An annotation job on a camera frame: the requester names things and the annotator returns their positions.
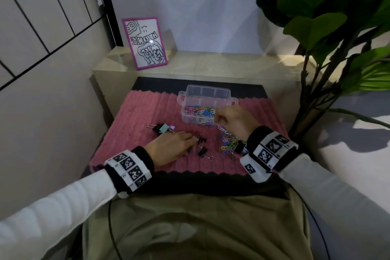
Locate person's left hand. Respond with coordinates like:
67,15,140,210
143,131,197,167

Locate transparent storage box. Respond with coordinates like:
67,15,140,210
178,84,239,126

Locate person's olive trousers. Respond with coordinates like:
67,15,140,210
81,189,314,260

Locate person's right hand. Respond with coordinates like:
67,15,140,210
214,105,261,143

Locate black left wristband with markers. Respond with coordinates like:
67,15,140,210
103,146,155,195

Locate pink framed drawing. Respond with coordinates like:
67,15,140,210
121,16,169,71

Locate black wristband with markers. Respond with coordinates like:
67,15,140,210
246,126,300,172
103,146,155,195

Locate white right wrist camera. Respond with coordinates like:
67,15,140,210
240,154,272,184

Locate pink ribbed mat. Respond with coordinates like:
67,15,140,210
89,91,288,177

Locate person's left forearm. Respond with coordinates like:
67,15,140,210
0,171,118,260

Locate black right wristband with markers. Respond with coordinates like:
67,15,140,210
246,126,300,172

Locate beige wooden shelf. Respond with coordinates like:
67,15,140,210
91,46,317,123

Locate person's right forearm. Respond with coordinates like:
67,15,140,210
279,153,390,260

